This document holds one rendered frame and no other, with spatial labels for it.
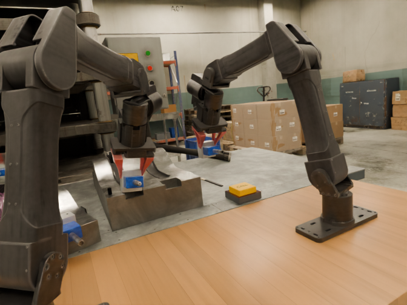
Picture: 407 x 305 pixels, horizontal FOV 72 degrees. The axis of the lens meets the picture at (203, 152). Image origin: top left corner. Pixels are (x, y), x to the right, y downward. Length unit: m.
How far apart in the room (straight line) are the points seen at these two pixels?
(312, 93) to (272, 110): 3.83
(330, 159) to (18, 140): 0.55
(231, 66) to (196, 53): 7.28
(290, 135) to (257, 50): 4.04
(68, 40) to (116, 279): 0.41
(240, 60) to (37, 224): 0.58
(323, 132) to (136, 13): 7.38
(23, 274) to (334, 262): 0.48
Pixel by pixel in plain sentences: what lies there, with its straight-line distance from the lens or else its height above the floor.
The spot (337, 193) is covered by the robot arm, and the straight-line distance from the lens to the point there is 0.65.
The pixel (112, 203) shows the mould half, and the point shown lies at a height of 0.87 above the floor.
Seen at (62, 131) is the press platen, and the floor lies 1.02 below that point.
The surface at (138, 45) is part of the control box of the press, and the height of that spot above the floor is 1.42.
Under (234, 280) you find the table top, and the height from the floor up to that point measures 0.80.
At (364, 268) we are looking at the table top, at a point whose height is 0.80.
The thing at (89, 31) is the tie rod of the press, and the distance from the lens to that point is 1.50.
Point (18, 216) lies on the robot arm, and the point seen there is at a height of 0.99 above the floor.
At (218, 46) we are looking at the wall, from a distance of 8.35.
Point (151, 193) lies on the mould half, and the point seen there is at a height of 0.87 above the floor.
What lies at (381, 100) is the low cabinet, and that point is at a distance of 7.46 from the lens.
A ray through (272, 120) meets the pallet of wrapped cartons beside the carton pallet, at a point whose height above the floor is 0.66.
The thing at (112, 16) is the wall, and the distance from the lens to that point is 7.75.
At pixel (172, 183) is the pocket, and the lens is 0.83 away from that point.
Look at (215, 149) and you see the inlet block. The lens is 0.91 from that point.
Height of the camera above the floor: 1.11
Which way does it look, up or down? 11 degrees down
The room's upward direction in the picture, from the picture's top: 6 degrees counter-clockwise
